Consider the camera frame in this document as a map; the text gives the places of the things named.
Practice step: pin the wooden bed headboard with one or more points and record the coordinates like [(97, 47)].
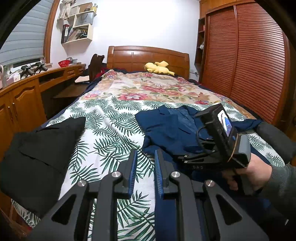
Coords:
[(143, 55)]

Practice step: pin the floral quilt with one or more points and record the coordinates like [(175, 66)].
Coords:
[(150, 88)]

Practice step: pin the white round ornament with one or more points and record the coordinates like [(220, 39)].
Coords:
[(202, 46)]

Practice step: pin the grey window blind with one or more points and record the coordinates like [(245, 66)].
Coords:
[(25, 34)]

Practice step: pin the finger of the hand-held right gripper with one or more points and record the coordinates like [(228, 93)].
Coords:
[(192, 158)]

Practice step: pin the wooden desk with cabinets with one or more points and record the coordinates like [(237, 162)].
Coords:
[(25, 99)]

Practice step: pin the wooden slatted wardrobe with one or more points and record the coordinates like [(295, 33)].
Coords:
[(245, 58)]

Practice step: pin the leaf print bed sheet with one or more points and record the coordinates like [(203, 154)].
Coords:
[(108, 129)]

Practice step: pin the black tool on desk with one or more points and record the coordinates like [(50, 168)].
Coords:
[(34, 69)]

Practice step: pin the person's right hand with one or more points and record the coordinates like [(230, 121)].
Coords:
[(254, 171)]

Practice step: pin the dark grey padded object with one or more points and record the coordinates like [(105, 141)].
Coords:
[(275, 141)]

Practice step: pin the pink box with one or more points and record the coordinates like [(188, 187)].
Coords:
[(13, 78)]

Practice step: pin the red plastic basket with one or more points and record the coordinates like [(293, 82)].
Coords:
[(64, 63)]

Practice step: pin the dark wooden chair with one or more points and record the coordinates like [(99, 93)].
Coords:
[(96, 63)]

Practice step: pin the yellow plush toy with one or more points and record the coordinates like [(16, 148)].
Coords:
[(157, 67)]

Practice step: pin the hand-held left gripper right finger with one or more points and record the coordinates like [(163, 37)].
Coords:
[(158, 172)]

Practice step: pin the black jacket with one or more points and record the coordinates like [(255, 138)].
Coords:
[(37, 157)]

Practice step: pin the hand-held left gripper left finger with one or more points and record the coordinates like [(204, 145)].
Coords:
[(133, 176)]

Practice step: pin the wooden window frame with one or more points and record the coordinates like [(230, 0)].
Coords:
[(49, 30)]

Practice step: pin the white wall shelf with books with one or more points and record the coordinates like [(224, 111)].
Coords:
[(78, 25)]

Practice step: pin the navy blue jacket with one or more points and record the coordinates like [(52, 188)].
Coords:
[(166, 132)]

